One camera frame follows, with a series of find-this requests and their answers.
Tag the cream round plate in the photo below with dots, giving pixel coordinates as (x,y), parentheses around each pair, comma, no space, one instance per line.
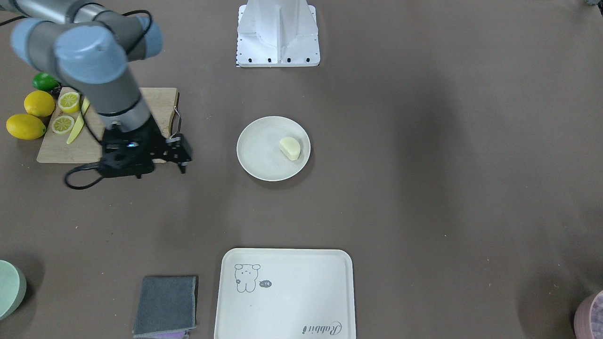
(258,149)

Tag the yellow plastic knife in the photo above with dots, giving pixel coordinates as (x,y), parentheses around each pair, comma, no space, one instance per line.
(79,122)

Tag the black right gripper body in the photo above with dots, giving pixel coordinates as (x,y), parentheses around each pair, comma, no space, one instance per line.
(153,136)

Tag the grey folded cloth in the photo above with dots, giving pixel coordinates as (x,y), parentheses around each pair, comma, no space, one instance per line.
(167,307)

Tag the white steamed bun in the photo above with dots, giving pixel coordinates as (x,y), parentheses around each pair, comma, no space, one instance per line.
(290,147)

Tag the pink bowl with ice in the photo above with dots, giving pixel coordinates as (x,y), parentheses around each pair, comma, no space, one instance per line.
(588,318)

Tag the cream rabbit tray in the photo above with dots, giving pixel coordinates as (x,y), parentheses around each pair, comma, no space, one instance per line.
(285,294)

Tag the mint green bowl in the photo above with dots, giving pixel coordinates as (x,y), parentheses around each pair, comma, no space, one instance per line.
(12,288)

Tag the whole lemon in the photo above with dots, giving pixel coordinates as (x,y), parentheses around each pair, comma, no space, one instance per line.
(39,103)
(25,126)

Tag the green lime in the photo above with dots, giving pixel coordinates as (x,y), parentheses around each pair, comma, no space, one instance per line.
(44,82)

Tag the lemon half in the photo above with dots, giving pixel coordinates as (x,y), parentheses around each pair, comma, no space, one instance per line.
(62,124)
(69,102)

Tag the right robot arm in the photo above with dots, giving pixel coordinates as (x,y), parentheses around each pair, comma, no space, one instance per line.
(88,48)

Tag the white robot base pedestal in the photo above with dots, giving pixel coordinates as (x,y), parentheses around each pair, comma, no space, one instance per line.
(277,33)

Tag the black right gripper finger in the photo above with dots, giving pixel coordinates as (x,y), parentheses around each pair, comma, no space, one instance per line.
(182,167)

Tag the bamboo cutting board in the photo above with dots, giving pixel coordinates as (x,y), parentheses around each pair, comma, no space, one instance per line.
(84,149)

